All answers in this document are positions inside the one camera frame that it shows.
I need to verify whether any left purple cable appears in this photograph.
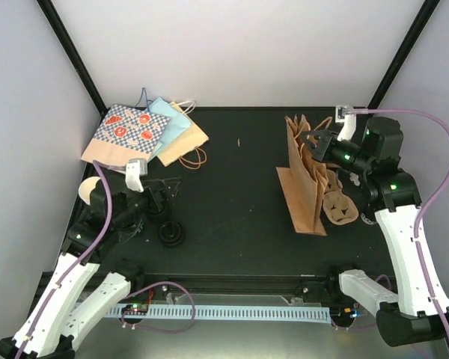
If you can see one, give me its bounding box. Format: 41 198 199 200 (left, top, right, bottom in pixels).
13 159 115 359

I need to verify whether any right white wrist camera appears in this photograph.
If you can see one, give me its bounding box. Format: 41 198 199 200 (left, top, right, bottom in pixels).
335 105 357 141

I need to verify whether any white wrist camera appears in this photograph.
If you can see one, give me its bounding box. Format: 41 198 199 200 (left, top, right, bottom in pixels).
125 158 147 193
335 105 357 141

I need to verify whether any blue checkered paper bag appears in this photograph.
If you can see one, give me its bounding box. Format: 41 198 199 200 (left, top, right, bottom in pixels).
81 104 171 173

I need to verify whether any near black lid stack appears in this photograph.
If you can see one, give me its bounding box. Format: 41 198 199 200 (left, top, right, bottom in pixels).
158 221 186 248

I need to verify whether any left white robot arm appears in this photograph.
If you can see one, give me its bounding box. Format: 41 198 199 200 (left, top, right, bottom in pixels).
0 176 184 358

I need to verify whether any near pulp cup carrier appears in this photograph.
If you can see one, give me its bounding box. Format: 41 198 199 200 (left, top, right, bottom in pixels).
323 169 359 226

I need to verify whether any light blue cable duct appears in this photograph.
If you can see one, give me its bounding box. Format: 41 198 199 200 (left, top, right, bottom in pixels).
105 304 332 324

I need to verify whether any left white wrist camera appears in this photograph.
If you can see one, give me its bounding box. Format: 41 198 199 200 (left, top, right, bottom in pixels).
125 158 147 193

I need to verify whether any black frame post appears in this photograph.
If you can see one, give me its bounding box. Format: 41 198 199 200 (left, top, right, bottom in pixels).
367 0 440 109
37 0 108 118

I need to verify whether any brown paper bag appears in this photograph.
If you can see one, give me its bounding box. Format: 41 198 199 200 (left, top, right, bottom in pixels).
276 115 329 236

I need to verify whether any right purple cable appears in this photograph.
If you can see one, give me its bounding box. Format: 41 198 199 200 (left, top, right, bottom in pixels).
353 108 449 359

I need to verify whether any black lid stack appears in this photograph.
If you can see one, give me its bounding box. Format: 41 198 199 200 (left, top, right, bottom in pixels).
145 204 172 224
158 221 186 248

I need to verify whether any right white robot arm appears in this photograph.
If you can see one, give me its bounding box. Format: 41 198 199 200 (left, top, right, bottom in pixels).
298 117 449 348

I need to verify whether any small circuit board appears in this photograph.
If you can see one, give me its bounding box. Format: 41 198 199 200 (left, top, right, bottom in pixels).
121 303 149 316

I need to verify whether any front purple cable loop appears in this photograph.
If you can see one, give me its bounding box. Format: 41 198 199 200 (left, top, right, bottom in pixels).
119 282 198 334

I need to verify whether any left paper cup stack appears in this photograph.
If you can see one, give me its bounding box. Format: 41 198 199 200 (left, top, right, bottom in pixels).
78 177 100 205

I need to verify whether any far black lid stack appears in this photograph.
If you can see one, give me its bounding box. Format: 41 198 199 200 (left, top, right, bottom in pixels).
145 204 172 224

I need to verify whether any right black frame post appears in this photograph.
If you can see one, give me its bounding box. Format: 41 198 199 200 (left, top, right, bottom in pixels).
367 0 440 109

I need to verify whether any left black frame post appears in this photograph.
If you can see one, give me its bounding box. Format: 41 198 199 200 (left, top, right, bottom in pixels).
37 0 108 118

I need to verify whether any tan paper bag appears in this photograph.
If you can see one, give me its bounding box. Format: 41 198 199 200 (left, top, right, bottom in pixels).
157 101 209 170

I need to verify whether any light blue paper bag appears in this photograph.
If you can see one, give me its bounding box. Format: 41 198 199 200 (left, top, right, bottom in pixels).
135 88 191 159

